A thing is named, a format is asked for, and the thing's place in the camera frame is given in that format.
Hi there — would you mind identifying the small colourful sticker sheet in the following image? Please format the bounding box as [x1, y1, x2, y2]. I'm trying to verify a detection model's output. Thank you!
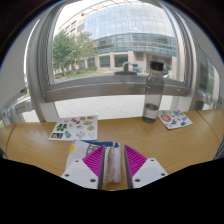
[157, 109, 194, 131]

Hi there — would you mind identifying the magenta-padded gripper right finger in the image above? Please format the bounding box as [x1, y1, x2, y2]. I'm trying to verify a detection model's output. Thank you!
[123, 144, 169, 190]

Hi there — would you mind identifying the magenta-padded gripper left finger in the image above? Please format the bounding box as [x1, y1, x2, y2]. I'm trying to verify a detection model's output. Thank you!
[60, 144, 107, 191]

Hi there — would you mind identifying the large colourful sticker sheet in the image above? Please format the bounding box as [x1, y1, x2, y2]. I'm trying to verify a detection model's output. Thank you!
[49, 115, 100, 142]

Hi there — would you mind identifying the grey window handle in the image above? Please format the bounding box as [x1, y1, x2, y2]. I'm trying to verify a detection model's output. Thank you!
[114, 61, 140, 76]

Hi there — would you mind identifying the clear grey water bottle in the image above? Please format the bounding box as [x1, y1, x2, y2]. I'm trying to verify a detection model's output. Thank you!
[141, 60, 166, 124]

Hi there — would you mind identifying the glass office building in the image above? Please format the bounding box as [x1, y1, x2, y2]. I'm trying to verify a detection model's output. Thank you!
[56, 1, 179, 73]

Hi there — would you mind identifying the green tree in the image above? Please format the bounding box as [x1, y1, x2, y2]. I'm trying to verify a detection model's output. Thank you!
[52, 29, 98, 79]

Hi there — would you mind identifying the white wall socket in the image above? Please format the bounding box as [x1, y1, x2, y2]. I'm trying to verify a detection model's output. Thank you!
[1, 98, 34, 126]

